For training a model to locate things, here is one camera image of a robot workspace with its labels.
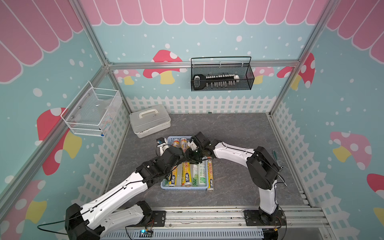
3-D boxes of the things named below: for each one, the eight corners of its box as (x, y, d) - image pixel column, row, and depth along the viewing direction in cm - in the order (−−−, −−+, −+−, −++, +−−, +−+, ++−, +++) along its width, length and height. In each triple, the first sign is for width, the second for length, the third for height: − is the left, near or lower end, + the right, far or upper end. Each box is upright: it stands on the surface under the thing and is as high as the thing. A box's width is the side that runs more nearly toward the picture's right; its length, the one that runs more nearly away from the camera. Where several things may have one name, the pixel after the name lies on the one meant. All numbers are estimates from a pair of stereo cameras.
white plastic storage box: (139, 141, 106) (133, 130, 96) (134, 126, 115) (128, 113, 105) (172, 129, 114) (170, 117, 103) (164, 115, 123) (161, 102, 112)
